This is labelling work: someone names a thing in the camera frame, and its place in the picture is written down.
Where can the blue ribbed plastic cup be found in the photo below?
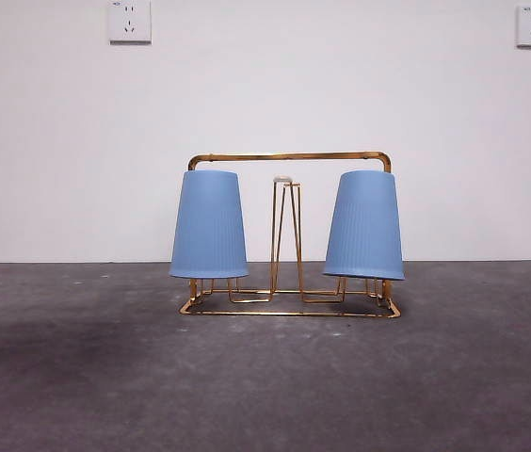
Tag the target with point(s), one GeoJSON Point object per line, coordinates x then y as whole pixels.
{"type": "Point", "coordinates": [364, 226]}
{"type": "Point", "coordinates": [209, 226]}

